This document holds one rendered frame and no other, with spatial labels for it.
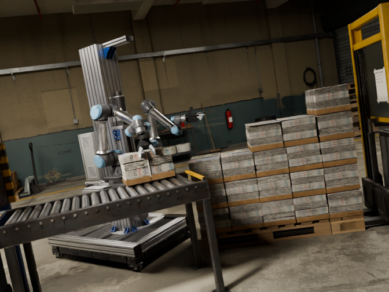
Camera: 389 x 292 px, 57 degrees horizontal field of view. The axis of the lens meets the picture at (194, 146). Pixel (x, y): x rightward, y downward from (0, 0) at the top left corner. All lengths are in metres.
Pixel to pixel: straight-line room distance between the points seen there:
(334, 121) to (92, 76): 2.22
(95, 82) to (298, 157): 1.98
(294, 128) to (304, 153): 0.23
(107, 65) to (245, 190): 1.73
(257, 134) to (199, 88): 7.09
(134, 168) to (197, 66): 7.74
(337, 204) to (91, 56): 2.60
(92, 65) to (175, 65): 6.64
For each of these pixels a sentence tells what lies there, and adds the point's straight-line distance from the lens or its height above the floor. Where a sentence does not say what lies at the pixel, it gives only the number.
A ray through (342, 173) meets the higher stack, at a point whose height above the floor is 0.53.
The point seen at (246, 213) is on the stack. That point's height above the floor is 0.29.
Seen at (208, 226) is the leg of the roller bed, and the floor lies 0.49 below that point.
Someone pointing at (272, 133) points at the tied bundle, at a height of 0.97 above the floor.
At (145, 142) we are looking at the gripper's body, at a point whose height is 1.11.
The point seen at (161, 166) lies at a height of 0.90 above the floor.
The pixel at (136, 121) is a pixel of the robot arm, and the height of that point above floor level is 1.27.
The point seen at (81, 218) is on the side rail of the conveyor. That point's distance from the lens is 2.33.
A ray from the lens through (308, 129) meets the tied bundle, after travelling 3.24.
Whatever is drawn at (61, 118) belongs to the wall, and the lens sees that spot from 9.63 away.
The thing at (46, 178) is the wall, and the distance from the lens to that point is 9.72.
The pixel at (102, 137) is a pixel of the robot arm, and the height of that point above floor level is 1.18.
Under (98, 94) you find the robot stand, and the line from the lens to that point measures 3.53.
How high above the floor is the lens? 1.28
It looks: 6 degrees down
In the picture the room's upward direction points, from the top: 9 degrees counter-clockwise
